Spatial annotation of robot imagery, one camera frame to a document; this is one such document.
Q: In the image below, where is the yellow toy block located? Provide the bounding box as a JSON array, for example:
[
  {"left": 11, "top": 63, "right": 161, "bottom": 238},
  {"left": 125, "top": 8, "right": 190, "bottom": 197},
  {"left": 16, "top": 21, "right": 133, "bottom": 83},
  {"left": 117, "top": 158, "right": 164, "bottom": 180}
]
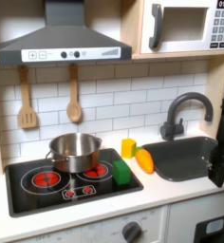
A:
[{"left": 121, "top": 138, "right": 138, "bottom": 159}]

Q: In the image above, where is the green toy block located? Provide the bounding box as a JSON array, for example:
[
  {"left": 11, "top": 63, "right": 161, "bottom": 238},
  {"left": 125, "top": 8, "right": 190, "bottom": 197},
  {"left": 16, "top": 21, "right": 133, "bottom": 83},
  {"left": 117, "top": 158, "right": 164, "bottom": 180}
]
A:
[{"left": 112, "top": 159, "right": 132, "bottom": 186}]

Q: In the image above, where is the grey toy sink basin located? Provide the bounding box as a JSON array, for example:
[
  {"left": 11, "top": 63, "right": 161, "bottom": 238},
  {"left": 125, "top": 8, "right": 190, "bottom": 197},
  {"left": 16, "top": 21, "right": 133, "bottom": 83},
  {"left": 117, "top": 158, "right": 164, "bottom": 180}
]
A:
[{"left": 141, "top": 136, "right": 219, "bottom": 183}]

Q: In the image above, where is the grey toy tap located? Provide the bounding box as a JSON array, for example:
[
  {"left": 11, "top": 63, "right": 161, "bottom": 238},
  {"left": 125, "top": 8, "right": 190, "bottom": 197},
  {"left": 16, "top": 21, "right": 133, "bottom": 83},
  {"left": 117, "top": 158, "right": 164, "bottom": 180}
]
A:
[{"left": 159, "top": 91, "right": 215, "bottom": 141}]

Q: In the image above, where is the orange toy carrot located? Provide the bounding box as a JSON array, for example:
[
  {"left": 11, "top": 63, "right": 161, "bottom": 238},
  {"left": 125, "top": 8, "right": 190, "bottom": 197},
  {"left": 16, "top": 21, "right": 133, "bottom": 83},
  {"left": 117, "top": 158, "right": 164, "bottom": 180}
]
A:
[{"left": 132, "top": 146, "right": 156, "bottom": 175}]

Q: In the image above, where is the grey stove knob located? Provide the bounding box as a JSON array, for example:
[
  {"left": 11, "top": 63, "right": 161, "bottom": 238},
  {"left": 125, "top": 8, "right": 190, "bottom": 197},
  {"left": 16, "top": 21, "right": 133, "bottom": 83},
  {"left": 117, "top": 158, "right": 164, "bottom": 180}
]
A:
[{"left": 121, "top": 220, "right": 143, "bottom": 243}]

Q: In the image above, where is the white toy microwave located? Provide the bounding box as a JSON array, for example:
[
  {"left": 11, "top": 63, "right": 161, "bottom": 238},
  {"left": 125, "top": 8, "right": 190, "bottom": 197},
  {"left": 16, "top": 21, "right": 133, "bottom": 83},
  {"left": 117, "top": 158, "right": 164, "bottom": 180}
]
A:
[{"left": 140, "top": 0, "right": 224, "bottom": 55}]

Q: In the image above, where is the steel pot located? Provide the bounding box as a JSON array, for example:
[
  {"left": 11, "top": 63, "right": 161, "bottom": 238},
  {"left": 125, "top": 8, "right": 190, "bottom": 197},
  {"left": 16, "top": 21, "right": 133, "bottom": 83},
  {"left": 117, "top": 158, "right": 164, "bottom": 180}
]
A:
[{"left": 45, "top": 132, "right": 103, "bottom": 175}]

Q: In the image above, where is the wooden spoon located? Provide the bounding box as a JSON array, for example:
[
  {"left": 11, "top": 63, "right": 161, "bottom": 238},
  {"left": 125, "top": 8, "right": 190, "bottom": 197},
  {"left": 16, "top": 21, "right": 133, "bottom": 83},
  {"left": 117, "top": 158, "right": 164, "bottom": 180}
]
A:
[{"left": 65, "top": 63, "right": 84, "bottom": 124}]

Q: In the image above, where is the black toy stove top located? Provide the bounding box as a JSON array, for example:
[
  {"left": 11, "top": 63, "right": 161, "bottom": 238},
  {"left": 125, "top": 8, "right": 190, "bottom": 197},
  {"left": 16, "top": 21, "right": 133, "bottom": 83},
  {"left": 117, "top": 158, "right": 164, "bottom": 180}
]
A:
[{"left": 4, "top": 147, "right": 144, "bottom": 218}]

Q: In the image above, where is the grey range hood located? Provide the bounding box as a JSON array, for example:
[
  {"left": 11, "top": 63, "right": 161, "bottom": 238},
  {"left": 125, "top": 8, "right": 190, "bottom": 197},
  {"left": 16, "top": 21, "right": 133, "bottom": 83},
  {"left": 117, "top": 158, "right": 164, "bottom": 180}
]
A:
[{"left": 0, "top": 0, "right": 133, "bottom": 66}]

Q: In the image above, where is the wooden slotted spatula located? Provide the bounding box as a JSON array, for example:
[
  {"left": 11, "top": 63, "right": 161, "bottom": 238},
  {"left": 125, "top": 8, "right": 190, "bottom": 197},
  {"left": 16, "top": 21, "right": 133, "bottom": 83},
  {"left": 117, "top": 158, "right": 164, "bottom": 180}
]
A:
[{"left": 16, "top": 65, "right": 39, "bottom": 130}]

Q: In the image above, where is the black oven door handle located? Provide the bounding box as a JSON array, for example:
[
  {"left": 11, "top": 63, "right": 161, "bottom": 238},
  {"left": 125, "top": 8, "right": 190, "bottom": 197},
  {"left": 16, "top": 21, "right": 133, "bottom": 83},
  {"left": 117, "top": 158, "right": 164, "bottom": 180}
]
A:
[{"left": 193, "top": 213, "right": 224, "bottom": 243}]

